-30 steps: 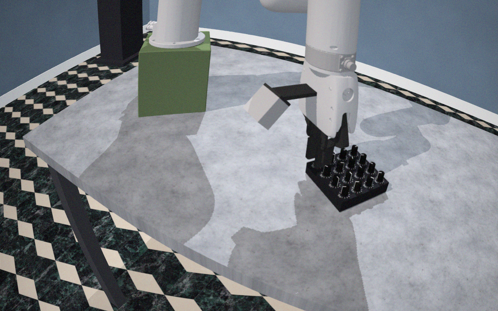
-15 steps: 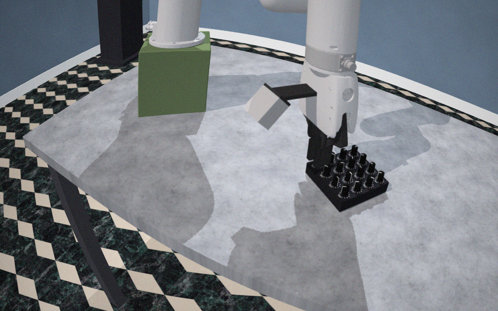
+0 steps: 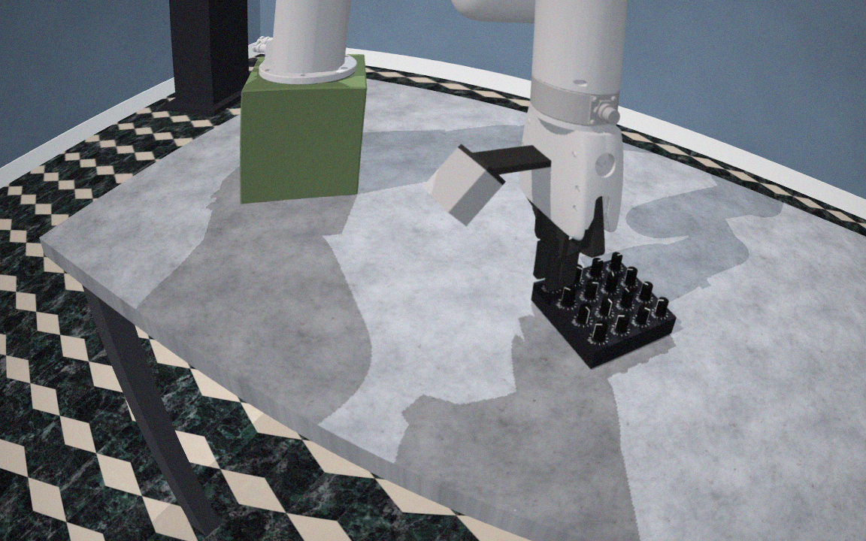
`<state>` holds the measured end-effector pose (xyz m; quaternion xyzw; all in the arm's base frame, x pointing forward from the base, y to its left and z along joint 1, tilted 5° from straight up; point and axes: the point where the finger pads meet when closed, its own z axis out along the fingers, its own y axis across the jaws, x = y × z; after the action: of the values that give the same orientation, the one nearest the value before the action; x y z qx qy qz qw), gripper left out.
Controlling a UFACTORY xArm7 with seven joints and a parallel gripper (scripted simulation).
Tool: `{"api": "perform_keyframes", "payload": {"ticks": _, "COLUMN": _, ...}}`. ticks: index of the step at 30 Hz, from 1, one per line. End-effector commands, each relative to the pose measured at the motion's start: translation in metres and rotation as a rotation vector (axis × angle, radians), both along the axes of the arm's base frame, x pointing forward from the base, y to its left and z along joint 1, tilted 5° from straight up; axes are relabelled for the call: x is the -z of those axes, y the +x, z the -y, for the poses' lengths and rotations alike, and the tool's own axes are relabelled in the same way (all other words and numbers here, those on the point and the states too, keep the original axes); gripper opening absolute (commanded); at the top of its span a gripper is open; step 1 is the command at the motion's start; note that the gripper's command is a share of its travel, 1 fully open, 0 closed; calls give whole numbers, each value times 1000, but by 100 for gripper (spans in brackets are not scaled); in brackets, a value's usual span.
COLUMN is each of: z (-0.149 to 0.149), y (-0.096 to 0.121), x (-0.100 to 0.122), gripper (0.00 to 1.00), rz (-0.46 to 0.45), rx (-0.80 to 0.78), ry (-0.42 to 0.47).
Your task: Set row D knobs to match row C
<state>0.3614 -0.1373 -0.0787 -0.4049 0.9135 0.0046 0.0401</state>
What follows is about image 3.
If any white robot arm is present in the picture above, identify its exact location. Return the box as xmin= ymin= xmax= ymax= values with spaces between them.
xmin=253 ymin=0 xmax=628 ymax=226

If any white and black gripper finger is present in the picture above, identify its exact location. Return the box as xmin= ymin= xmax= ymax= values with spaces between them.
xmin=544 ymin=196 xmax=605 ymax=292
xmin=527 ymin=198 xmax=558 ymax=280

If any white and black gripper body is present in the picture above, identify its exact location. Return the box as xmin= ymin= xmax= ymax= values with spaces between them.
xmin=519 ymin=103 xmax=623 ymax=240

